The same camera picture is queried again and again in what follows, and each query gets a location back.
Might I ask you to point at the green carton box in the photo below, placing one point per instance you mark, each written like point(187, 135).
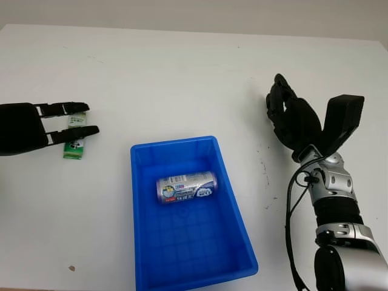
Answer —
point(74, 150)

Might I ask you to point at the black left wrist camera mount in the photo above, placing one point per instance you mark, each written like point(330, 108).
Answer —
point(342, 121)

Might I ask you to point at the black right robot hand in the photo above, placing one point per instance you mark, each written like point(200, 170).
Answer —
point(297, 121)

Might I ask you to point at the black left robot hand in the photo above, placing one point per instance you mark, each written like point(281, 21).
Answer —
point(18, 130)

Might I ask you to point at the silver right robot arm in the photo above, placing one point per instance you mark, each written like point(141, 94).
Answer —
point(339, 197)

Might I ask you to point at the blue plastic tray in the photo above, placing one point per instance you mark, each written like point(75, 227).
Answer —
point(191, 242)

